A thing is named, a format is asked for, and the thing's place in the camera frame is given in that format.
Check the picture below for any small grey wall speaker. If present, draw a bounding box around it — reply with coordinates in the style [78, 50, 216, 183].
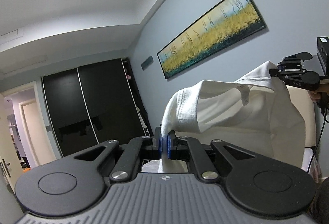
[141, 56, 154, 70]

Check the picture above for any black sliding wardrobe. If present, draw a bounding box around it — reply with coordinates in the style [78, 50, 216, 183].
[42, 58, 153, 156]

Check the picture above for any person's right hand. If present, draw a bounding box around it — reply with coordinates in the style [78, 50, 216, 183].
[308, 84, 329, 103]

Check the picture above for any landscape painting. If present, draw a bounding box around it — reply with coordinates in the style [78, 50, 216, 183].
[157, 0, 266, 79]

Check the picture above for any white t-shirt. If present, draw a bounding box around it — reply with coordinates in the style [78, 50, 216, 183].
[158, 61, 306, 173]

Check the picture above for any cream room door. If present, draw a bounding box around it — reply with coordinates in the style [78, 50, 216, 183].
[0, 95, 23, 192]

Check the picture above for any beige leather headboard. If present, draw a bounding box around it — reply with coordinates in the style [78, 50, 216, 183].
[287, 86, 316, 148]

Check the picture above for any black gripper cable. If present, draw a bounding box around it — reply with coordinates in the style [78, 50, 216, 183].
[307, 107, 329, 176]

